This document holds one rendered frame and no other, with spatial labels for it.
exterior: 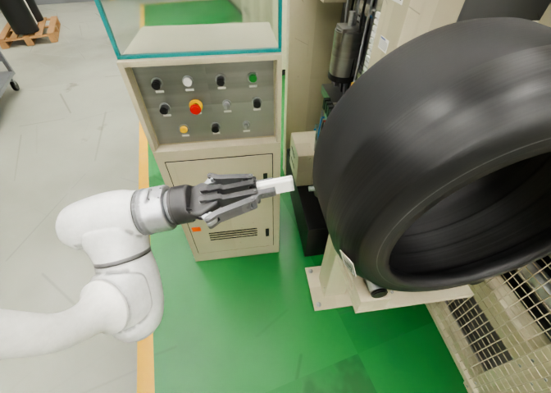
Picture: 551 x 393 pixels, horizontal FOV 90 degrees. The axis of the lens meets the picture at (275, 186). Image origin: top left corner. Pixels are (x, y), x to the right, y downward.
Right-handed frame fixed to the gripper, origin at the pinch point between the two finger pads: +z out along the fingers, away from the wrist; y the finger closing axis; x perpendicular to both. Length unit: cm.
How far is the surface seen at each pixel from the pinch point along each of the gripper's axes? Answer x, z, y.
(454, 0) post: -18, 45, 27
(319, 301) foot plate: 126, 11, 24
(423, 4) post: -18, 38, 27
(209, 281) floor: 118, -53, 45
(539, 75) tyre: -18.1, 35.7, -7.2
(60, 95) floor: 93, -242, 314
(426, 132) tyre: -12.7, 22.4, -7.7
